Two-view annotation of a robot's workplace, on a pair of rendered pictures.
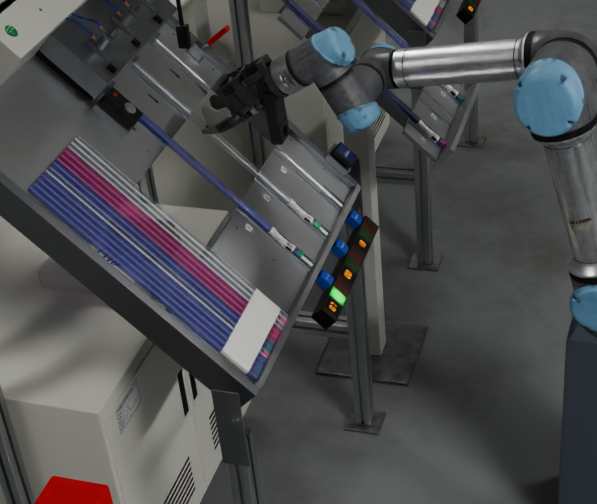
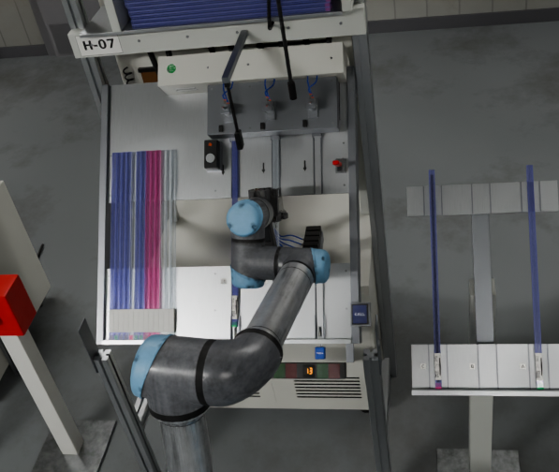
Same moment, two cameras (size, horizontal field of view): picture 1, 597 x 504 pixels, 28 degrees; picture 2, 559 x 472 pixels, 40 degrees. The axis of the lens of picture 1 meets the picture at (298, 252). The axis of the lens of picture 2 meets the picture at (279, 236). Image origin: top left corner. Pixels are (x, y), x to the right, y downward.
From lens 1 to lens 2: 2.41 m
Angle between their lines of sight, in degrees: 66
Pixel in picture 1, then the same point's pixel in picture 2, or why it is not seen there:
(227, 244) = (195, 274)
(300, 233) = not seen: hidden behind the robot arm
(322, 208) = (302, 324)
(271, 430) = (364, 435)
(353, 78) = (240, 248)
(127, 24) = (266, 111)
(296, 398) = (404, 443)
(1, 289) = not seen: hidden behind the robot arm
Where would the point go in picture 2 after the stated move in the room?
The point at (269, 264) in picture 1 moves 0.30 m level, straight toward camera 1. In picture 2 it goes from (208, 309) to (95, 342)
